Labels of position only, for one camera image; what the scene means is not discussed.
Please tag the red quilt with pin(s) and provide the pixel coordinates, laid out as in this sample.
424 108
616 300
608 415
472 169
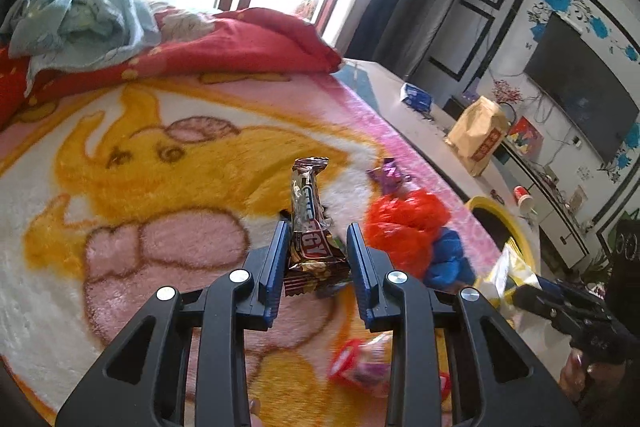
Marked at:
240 42

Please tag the pink red snack packet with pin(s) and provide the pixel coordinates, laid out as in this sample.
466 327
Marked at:
360 367

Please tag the wall mounted television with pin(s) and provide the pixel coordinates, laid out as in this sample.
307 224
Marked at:
585 92

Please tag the grey standing air conditioner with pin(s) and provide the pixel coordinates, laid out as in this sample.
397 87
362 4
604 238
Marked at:
440 7

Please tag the yellow white wrapper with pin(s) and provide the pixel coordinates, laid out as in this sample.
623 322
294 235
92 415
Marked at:
505 277

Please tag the colourful picture box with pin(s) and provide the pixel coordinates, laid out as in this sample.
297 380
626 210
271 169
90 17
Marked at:
525 134

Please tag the green potted plant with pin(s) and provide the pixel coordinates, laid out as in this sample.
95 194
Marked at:
590 274

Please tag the person's left hand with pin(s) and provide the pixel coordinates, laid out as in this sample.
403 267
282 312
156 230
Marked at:
254 414

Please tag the blue plastic bag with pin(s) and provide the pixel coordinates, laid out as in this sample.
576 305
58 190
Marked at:
447 262

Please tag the blue packet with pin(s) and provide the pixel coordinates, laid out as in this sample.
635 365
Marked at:
416 97

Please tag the yellow trash bin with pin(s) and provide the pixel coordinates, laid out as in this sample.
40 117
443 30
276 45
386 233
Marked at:
520 237

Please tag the black white television cabinet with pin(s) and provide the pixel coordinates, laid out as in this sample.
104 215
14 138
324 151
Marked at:
555 212

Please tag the purple candy wrapper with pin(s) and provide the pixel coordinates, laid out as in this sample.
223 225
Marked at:
387 177

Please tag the light blue cloth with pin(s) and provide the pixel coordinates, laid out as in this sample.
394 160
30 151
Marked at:
85 32

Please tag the person's right hand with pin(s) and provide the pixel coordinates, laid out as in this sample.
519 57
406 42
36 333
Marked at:
577 379

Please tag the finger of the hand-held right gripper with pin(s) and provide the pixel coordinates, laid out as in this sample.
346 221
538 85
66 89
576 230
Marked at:
560 289
542 304

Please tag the brown chocolate bar wrapper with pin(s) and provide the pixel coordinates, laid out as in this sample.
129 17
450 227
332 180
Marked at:
305 207

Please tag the brown paper bag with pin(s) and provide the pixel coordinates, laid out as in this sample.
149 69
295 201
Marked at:
475 137

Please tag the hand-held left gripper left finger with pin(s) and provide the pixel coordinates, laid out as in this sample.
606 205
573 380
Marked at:
277 257

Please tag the marble top coffee table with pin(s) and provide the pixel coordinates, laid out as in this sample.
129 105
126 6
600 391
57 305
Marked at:
400 117

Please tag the red plastic bag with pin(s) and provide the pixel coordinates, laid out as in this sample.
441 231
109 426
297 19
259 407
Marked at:
405 227

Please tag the pink yellow printed blanket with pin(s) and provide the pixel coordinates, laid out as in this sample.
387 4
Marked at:
150 157

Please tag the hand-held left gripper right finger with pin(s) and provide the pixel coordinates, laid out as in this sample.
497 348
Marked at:
357 272

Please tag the white vase red flowers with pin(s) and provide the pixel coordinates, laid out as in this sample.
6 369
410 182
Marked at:
507 92

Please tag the red paper cup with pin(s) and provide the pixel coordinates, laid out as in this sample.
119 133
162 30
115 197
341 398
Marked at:
523 199

